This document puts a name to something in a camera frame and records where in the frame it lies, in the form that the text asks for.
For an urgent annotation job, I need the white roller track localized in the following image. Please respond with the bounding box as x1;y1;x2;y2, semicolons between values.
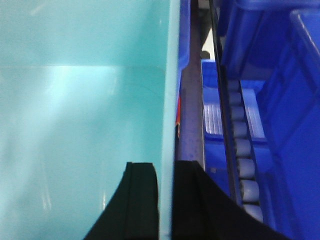
227;80;264;223

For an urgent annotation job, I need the light blue plastic bin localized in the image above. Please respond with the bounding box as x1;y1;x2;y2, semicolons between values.
0;0;181;240

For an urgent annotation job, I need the red printed package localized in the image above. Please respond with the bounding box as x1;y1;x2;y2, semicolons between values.
175;96;181;138

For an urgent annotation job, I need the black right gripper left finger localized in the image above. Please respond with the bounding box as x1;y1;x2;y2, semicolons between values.
84;162;159;240

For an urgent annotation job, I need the dark blue bin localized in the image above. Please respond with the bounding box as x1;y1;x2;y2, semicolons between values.
201;59;267;196
178;0;191;70
218;0;320;240

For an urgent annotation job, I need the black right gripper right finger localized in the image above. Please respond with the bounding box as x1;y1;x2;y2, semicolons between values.
172;160;286;240

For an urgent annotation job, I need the dark blue bin upper right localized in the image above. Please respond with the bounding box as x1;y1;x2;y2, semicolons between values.
178;0;191;70

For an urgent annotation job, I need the dark blue bin lower middle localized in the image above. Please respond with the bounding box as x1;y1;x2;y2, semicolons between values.
201;59;267;196

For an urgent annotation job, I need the dark blue bin far right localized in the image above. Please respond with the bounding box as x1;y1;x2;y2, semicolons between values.
218;0;320;240

